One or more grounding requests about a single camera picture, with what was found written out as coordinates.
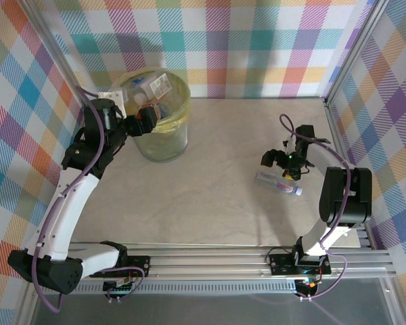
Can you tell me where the translucent green waste bin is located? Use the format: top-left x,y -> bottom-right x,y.
120,68 -> 191,164

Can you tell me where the yellow plastic bin liner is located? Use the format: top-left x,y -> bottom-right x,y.
119,66 -> 191,135

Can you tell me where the clear bottle pink label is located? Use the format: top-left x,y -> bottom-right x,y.
254,170 -> 305,197

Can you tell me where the green controller board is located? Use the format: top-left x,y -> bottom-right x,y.
102,280 -> 138,301

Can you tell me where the grey metal panel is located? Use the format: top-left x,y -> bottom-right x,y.
29,292 -> 395,325

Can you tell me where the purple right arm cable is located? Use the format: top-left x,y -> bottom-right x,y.
279,114 -> 352,301

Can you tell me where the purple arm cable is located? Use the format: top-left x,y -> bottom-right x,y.
32,86 -> 148,311
279,114 -> 352,301

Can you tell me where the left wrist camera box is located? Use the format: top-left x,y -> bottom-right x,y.
97,88 -> 128,114

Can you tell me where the aluminium frame side rail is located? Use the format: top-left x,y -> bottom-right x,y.
323,97 -> 392,253
37,100 -> 96,253

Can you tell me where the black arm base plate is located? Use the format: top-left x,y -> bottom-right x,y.
269,253 -> 333,276
125,255 -> 152,278

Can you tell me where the aluminium frame post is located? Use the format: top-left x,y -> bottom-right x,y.
323,0 -> 390,106
22,0 -> 96,114

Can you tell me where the aluminium mounting rail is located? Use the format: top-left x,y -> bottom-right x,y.
67,242 -> 397,282

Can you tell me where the slotted metal cable duct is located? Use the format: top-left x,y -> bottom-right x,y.
74,283 -> 299,295

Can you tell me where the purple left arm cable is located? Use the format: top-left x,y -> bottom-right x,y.
32,86 -> 148,311

